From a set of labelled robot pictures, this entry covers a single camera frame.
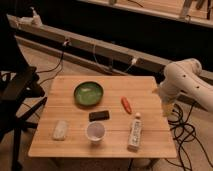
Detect white labelled bottle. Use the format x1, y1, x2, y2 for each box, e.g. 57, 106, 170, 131
127, 113, 142, 151

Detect white connector on rail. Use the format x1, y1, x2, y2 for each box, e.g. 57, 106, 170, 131
131, 58, 138, 65

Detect tangled black cables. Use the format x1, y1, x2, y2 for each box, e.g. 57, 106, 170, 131
164, 103, 213, 171

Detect black rectangular block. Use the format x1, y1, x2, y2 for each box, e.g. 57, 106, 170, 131
89, 110, 110, 122

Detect grey metal rail beam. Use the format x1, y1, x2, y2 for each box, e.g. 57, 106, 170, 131
8, 15, 213, 84

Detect white sponge block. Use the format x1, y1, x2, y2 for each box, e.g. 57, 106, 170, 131
52, 120, 68, 141

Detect orange carrot toy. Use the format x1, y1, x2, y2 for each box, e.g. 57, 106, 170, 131
121, 97, 132, 114

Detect black chair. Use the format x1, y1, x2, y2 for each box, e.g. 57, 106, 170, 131
0, 11, 47, 171

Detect wooden table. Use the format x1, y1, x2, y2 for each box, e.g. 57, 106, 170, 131
29, 76, 177, 158

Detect white paper cup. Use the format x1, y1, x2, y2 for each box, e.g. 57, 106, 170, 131
86, 121, 105, 144

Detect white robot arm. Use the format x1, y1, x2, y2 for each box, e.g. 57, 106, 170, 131
157, 58, 213, 113

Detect green bowl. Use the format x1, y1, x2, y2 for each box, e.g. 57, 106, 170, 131
74, 81, 104, 106

